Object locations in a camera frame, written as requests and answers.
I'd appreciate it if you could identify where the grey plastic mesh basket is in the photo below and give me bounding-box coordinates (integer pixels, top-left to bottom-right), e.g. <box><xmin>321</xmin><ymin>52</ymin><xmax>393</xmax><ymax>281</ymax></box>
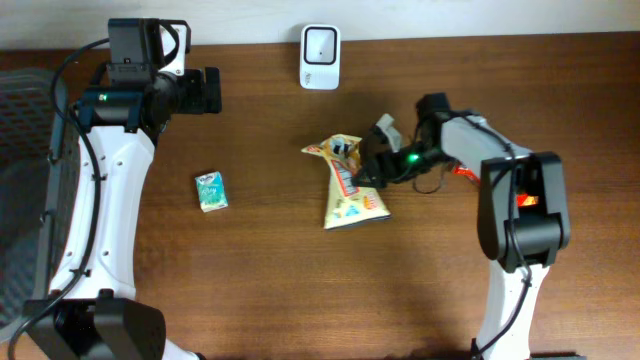
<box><xmin>1</xmin><ymin>68</ymin><xmax>79</xmax><ymax>342</ymax></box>

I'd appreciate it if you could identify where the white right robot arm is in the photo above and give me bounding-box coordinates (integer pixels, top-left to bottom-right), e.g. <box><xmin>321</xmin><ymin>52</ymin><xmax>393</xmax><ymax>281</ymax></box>
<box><xmin>352</xmin><ymin>93</ymin><xmax>571</xmax><ymax>359</ymax></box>

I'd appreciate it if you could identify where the teal tissue pack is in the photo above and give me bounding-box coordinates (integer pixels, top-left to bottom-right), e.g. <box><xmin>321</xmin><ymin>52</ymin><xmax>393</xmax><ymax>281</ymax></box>
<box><xmin>195</xmin><ymin>172</ymin><xmax>229</xmax><ymax>213</ymax></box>

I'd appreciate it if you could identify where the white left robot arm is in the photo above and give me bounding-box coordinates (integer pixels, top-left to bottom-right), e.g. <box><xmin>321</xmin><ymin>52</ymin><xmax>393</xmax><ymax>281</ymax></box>
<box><xmin>23</xmin><ymin>67</ymin><xmax>221</xmax><ymax>359</ymax></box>

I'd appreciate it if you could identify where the yellow snack bag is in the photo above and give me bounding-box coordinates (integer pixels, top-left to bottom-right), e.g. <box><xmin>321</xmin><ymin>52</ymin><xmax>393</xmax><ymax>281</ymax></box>
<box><xmin>301</xmin><ymin>134</ymin><xmax>391</xmax><ymax>230</ymax></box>

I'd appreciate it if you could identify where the red snack bag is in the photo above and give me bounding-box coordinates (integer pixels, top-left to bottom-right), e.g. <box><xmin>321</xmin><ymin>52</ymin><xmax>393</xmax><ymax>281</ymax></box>
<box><xmin>452</xmin><ymin>163</ymin><xmax>541</xmax><ymax>209</ymax></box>

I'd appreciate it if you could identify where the white barcode scanner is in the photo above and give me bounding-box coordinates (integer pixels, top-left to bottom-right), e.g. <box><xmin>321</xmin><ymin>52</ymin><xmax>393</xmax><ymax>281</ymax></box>
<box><xmin>299</xmin><ymin>24</ymin><xmax>341</xmax><ymax>90</ymax></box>

